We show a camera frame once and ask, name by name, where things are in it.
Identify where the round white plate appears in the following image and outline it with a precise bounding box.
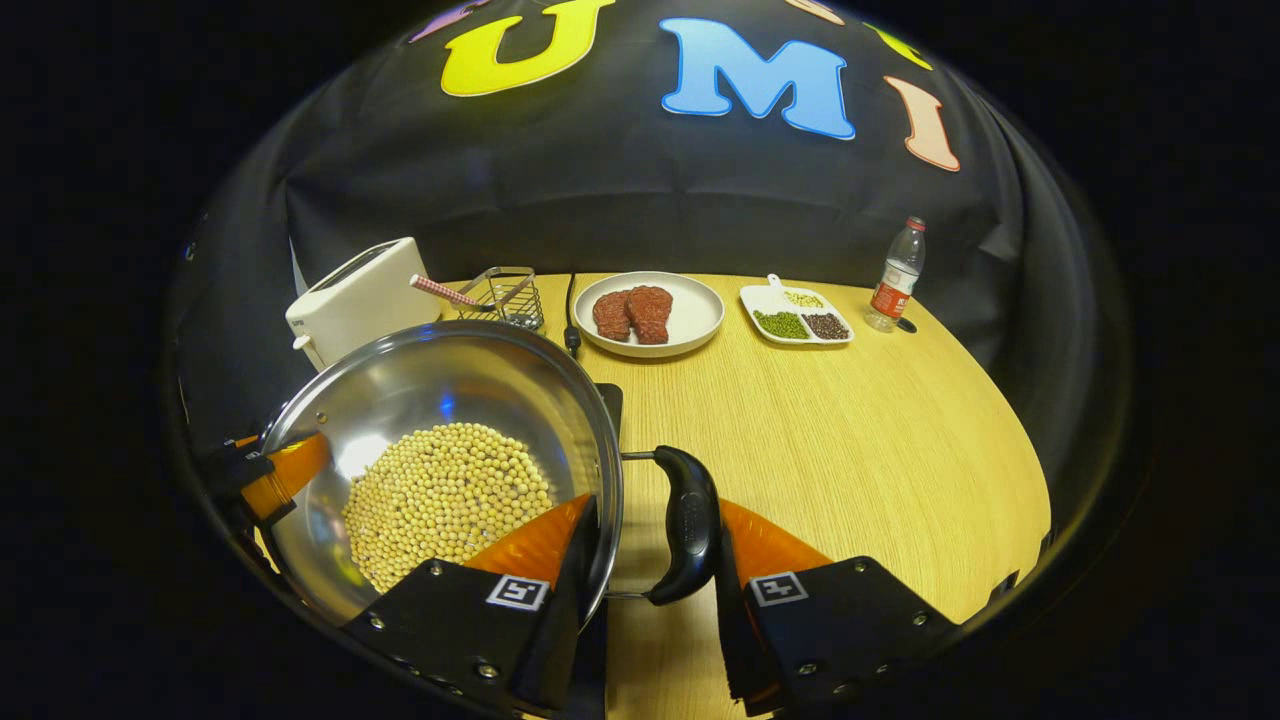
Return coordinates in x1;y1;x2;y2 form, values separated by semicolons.
574;271;726;359

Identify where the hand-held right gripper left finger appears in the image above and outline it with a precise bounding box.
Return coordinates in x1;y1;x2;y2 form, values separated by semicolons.
340;493;608;720

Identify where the small red meat piece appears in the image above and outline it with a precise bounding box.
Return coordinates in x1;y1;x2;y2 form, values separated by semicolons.
592;290;633;342

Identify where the stainless steel pot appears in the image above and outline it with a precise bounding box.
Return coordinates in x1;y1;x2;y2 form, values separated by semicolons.
258;320;721;629

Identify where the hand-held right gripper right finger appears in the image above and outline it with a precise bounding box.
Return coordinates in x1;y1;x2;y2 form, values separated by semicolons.
713;497;961;717

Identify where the wire mesh basket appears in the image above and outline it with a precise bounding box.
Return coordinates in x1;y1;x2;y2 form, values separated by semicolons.
457;266;546;333

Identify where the black induction cooktop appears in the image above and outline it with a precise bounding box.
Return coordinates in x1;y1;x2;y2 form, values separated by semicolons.
595;383;626;446

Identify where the large red meat piece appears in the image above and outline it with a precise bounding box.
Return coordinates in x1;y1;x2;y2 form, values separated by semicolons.
626;285;674;346

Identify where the white divided dish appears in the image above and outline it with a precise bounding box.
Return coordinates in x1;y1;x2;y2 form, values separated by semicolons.
740;274;856;347

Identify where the pile of yellow soybeans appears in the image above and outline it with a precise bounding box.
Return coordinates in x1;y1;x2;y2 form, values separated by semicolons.
342;422;556;594

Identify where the white toaster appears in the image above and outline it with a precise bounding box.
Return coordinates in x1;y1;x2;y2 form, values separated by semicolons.
285;237;444;373

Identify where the clear plastic water bottle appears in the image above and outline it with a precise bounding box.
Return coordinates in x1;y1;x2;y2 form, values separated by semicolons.
864;216;928;334

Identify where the pink striped straw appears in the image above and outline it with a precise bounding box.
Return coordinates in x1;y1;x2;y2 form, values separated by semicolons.
409;274;481;311

